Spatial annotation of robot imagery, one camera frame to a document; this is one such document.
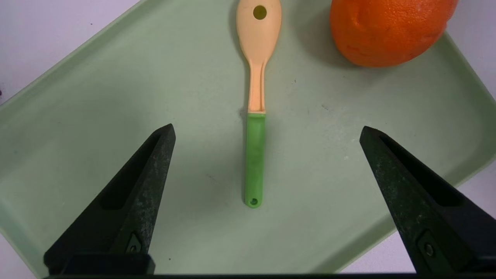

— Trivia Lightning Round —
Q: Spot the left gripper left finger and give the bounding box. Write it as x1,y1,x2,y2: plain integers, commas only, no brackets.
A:
43,124,177,276

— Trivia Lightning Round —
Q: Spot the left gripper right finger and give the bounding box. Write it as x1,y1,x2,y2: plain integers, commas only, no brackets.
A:
360,126,496,274

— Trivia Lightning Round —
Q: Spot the beige spoon with green handle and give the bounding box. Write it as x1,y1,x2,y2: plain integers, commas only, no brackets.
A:
236,0,282,209

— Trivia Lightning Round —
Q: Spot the light green plastic tray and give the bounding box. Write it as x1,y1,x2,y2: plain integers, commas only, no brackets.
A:
0,0,496,277

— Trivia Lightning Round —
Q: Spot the orange fruit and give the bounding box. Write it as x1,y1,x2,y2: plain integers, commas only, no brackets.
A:
329,0,460,68

